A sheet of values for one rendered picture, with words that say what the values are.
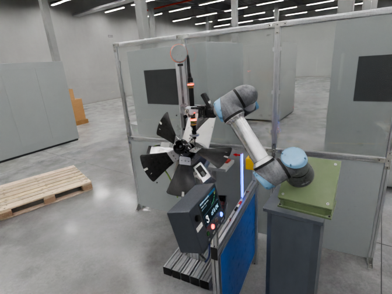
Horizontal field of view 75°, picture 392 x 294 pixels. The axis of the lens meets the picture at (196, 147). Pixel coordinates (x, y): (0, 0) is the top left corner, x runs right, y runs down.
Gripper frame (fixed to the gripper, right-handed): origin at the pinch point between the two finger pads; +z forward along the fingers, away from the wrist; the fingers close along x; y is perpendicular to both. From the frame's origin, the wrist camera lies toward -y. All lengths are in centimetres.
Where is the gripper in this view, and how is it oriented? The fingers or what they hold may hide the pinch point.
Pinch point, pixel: (188, 106)
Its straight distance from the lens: 179.9
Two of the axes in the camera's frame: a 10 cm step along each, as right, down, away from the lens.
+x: 4.5, -3.1, 8.4
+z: -8.9, -0.9, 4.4
